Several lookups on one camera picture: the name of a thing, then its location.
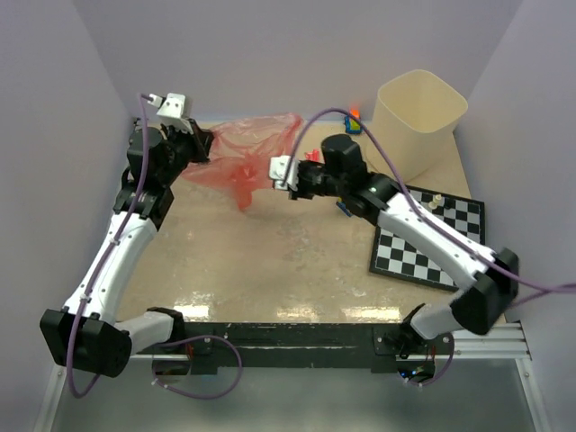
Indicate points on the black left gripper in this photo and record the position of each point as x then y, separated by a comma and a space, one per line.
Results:
202, 141

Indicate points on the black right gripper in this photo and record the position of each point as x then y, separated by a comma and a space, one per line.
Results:
300, 193

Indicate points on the red plastic trash bag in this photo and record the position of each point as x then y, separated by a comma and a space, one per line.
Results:
240, 154

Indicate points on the cream plastic trash bin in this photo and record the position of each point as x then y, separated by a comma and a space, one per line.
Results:
414, 118

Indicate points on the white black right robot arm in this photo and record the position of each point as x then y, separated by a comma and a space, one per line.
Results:
485, 278

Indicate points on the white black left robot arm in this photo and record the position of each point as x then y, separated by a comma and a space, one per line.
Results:
85, 333

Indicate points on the yellow blue toy block stack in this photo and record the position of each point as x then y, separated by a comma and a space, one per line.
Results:
343, 208

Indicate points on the orange green toy block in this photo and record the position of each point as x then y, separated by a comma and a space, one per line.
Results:
352, 127

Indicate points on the black white checkerboard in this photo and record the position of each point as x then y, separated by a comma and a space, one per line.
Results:
409, 250

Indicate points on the white chess piece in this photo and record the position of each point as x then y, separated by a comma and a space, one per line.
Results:
435, 202

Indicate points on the black chess piece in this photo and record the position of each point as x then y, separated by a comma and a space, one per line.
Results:
448, 204

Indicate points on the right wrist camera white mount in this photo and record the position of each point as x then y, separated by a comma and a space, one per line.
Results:
283, 171

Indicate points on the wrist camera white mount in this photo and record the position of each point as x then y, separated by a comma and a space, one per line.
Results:
283, 171
172, 110

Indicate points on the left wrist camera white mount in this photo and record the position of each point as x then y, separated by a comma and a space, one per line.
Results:
172, 110

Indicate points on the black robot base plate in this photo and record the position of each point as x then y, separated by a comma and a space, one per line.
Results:
376, 347

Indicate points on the aluminium frame rail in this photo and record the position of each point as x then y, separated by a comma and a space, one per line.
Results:
85, 334

